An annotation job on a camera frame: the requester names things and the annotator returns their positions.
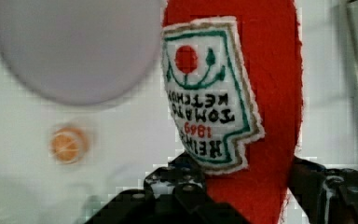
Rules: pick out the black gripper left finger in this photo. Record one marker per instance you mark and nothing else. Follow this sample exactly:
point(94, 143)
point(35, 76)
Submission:
point(173, 194)

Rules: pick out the grey round plate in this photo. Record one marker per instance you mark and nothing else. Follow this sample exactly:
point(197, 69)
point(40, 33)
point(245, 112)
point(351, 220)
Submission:
point(79, 52)

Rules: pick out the red felt ketchup bottle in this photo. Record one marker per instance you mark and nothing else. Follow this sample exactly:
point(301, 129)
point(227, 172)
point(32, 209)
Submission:
point(232, 71)

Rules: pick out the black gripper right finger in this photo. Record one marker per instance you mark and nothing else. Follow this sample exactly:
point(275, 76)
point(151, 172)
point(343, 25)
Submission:
point(326, 195)

